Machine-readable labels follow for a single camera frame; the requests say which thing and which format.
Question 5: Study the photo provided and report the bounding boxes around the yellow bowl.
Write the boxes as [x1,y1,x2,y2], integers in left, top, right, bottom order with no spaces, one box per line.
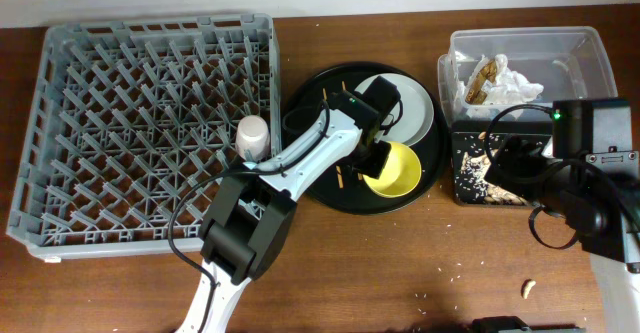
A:
[363,142,422,198]

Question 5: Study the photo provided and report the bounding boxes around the food scraps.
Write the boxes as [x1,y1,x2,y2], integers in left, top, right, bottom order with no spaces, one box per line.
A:
[456,132,527,206]

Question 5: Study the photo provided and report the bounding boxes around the white napkin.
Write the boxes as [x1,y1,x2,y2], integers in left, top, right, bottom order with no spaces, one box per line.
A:
[456,54,544,119]

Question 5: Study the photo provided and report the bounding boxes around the gold coffee stick wrapper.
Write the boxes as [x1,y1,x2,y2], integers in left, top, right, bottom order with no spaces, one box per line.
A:
[465,59,498,105]

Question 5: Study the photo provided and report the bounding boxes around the pink cup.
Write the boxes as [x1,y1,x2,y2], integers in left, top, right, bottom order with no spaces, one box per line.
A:
[235,115,270,162]

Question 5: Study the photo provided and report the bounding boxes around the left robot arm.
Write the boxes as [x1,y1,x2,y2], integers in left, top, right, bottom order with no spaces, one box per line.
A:
[179,77,400,332]

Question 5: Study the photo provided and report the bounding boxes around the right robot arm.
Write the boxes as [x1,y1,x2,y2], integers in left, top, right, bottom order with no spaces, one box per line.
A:
[482,98,639,332]

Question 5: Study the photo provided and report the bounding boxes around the grey dishwasher rack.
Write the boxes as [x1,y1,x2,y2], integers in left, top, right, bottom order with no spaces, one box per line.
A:
[6,14,282,261]

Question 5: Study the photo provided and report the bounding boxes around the right wooden chopstick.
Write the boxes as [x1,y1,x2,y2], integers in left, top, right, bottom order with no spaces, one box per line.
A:
[341,81,363,181]

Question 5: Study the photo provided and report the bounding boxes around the wooden chopstick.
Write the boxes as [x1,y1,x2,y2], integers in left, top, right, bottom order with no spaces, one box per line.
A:
[341,81,363,181]
[322,88,344,189]

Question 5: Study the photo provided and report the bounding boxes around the left wooden chopstick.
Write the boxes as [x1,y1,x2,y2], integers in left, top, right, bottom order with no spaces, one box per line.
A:
[322,88,344,189]

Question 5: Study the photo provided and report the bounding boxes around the round black tray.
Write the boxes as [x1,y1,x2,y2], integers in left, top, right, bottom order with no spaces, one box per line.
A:
[283,62,450,215]

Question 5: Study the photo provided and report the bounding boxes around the black rectangular tray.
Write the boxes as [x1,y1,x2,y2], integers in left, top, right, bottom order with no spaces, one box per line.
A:
[451,120,551,207]

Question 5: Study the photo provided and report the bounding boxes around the grey plate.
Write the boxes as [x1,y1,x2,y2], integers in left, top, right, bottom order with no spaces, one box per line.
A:
[356,73,435,146]

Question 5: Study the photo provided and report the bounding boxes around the clear plastic bin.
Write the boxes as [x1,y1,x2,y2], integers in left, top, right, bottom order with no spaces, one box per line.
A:
[438,26,618,124]

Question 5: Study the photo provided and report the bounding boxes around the fallen food piece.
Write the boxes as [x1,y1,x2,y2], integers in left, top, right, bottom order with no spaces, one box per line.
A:
[521,279,536,299]

